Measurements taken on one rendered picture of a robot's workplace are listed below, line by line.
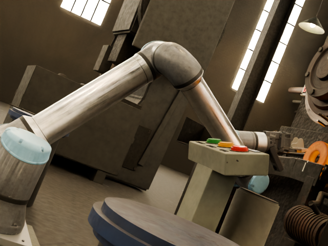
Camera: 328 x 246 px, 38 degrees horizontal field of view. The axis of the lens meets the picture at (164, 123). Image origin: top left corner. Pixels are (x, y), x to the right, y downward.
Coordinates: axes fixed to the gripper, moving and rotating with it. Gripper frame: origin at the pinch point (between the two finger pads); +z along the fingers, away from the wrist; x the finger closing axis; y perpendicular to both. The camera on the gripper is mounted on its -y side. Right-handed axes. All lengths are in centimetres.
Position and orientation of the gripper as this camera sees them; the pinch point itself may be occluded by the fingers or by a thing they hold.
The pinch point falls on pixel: (304, 151)
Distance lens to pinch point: 212.8
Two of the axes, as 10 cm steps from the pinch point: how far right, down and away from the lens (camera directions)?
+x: -2.9, -0.8, 9.5
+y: 0.9, -9.9, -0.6
